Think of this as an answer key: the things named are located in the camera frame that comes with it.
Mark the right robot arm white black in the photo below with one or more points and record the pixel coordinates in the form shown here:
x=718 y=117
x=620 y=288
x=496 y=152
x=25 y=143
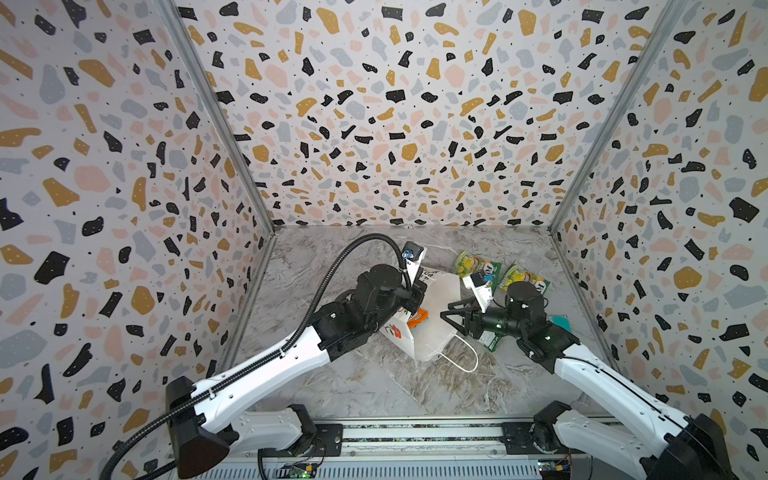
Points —
x=655 y=441

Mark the orange snack pack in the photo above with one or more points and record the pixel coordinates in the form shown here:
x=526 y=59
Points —
x=418 y=318

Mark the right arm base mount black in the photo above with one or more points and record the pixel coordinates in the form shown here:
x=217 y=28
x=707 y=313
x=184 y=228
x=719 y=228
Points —
x=531 y=438

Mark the white paper bag red flower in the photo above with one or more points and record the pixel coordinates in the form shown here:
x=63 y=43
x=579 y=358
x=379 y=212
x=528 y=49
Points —
x=428 y=340

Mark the corner aluminium post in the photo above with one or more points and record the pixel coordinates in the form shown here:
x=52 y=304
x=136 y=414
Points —
x=186 y=51
x=668 y=18

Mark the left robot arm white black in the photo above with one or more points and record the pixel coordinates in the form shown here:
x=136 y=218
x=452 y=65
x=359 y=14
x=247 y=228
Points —
x=211 y=418

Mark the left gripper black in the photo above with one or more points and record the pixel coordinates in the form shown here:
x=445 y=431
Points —
x=410 y=292

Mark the teal Fox's candy bag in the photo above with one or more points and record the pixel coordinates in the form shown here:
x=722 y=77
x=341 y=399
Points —
x=561 y=321

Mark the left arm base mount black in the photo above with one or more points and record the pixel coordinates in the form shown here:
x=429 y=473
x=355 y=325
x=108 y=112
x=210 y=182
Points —
x=325 y=441

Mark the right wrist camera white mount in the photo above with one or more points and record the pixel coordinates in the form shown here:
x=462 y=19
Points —
x=479 y=284

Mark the green Fox's candy bag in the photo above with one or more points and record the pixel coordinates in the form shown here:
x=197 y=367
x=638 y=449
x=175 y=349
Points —
x=467 y=264
x=490 y=340
x=516 y=273

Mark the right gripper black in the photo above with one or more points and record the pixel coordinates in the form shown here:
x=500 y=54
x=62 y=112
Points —
x=471 y=318

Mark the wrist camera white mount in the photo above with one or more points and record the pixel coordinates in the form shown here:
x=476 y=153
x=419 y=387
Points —
x=413 y=254
x=479 y=284

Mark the right corner aluminium post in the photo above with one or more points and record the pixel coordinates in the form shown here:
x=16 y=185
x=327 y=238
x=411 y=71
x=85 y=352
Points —
x=668 y=18

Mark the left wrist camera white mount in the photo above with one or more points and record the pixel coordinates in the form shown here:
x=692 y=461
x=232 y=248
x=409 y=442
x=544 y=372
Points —
x=413 y=254

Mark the left corner aluminium post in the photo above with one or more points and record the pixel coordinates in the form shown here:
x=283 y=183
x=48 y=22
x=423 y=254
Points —
x=186 y=51

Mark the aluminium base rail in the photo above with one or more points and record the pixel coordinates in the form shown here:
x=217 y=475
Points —
x=450 y=448

